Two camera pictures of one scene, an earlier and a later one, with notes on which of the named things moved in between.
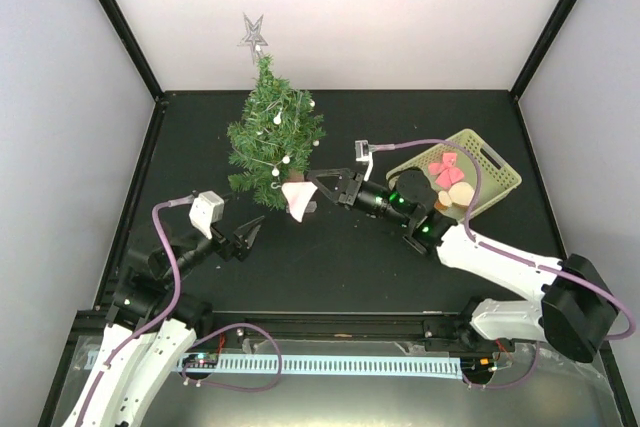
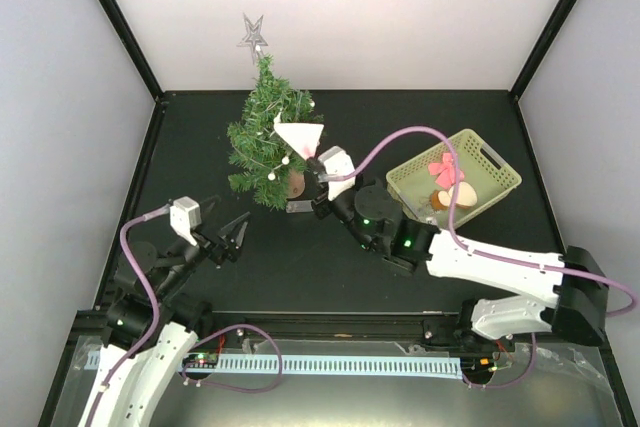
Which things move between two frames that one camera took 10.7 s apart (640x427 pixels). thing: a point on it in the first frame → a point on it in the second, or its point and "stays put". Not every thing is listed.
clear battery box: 311,207 stays put
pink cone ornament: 298,194 → 304,137
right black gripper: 350,194 → 319,205
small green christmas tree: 274,138 stays put
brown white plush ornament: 459,194 stays put
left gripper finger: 243,229 → 210,208
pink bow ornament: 447,173 stays put
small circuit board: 201,359 stays put
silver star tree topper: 253,37 stays put
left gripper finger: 252,237 → 236,230
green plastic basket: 469,175 stays put
